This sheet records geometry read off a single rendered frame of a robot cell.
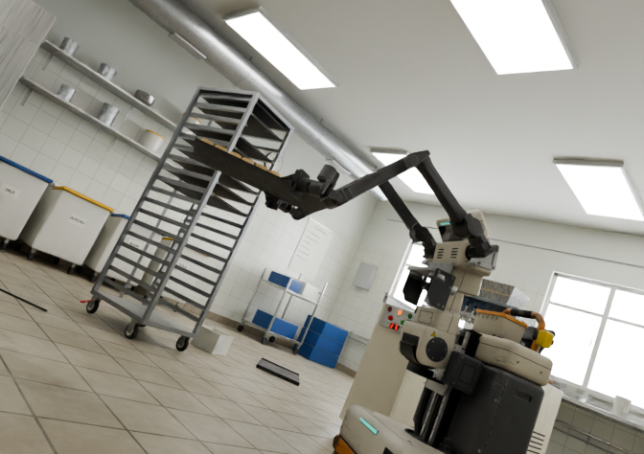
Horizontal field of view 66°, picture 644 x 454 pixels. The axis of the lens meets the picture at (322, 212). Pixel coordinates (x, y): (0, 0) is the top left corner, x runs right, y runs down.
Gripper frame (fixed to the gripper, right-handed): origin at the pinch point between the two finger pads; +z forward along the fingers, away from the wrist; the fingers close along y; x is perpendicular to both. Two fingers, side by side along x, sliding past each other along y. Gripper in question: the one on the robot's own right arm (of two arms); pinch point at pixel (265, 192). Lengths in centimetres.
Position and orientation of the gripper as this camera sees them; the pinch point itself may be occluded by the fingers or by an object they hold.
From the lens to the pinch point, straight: 229.5
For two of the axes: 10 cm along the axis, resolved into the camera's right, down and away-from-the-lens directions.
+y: 4.0, -9.0, 2.0
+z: -4.3, -3.7, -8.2
